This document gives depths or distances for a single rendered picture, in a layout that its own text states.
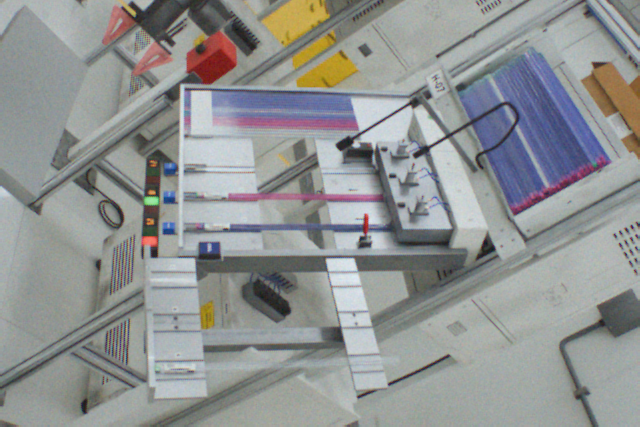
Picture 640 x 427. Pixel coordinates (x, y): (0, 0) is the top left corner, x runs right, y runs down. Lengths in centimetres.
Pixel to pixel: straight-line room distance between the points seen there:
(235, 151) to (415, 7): 132
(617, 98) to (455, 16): 99
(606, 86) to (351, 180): 93
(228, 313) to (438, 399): 171
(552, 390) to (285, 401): 141
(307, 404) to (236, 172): 77
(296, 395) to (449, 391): 138
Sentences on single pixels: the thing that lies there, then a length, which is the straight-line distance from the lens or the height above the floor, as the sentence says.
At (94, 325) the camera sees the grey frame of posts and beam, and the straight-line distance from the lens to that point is 187.
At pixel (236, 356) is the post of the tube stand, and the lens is 161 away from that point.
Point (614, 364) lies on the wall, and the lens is 327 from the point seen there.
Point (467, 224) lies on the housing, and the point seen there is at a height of 128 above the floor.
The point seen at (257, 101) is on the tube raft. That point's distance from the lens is 219.
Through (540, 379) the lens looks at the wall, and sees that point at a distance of 335.
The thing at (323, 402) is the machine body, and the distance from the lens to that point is 230.
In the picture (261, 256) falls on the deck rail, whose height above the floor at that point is 86.
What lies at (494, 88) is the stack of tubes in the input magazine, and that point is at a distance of 214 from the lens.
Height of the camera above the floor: 158
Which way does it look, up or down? 18 degrees down
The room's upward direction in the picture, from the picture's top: 59 degrees clockwise
